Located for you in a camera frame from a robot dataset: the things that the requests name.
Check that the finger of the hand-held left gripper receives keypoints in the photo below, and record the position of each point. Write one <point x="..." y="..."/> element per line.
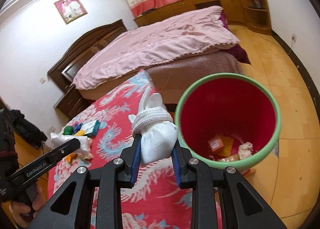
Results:
<point x="65" y="150"/>

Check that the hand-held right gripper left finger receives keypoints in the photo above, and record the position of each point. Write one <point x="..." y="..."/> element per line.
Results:
<point x="137" y="164"/>

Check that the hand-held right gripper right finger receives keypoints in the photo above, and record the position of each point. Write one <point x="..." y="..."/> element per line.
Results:
<point x="176" y="169"/>

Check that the white plastic bag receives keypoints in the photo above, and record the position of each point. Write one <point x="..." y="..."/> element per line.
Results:
<point x="60" y="140"/>

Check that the white sock bundle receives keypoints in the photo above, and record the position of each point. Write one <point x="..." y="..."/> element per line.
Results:
<point x="155" y="139"/>

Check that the white medicine box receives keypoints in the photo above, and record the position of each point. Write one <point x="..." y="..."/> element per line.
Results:
<point x="91" y="127"/>

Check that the orange carton box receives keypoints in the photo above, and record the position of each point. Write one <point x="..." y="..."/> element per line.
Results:
<point x="216" y="144"/>

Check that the clear snack packet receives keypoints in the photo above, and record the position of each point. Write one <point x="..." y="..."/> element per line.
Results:
<point x="230" y="158"/>

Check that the red bin with green rim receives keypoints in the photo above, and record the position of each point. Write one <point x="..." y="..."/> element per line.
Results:
<point x="225" y="109"/>

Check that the person's left hand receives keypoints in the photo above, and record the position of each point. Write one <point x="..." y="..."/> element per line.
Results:
<point x="40" y="196"/>

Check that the green toy vegetable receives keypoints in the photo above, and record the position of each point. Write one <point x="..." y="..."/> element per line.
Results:
<point x="67" y="131"/>

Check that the blue fidget spinner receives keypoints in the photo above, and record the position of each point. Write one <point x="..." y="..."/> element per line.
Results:
<point x="78" y="127"/>

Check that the dark hanging clothes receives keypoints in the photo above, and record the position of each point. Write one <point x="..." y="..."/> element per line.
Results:
<point x="27" y="129"/>

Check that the dark wooden nightstand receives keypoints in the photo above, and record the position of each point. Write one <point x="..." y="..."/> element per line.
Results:
<point x="72" y="104"/>

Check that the dark wooden headboard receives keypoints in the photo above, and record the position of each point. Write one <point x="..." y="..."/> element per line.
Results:
<point x="75" y="54"/>

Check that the brown bed mattress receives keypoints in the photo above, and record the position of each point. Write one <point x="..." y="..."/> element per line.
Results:
<point x="195" y="69"/>

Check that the bed with pink cover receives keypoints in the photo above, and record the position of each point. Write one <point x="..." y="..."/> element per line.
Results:
<point x="150" y="44"/>

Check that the maroon cloth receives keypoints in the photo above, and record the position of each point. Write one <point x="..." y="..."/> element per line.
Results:
<point x="240" y="52"/>

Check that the framed wedding photo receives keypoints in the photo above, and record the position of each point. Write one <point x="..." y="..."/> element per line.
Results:
<point x="70" y="9"/>

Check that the small shelf ornament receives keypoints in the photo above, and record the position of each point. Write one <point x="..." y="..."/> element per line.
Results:
<point x="257" y="3"/>

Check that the white wall switch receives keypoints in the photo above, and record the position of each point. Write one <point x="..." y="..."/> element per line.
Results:
<point x="43" y="80"/>

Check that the light wooden wall cabinet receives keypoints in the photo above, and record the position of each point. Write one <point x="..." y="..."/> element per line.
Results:
<point x="252" y="16"/>

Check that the white wall socket with plug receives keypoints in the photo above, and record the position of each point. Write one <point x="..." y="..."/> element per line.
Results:
<point x="294" y="37"/>

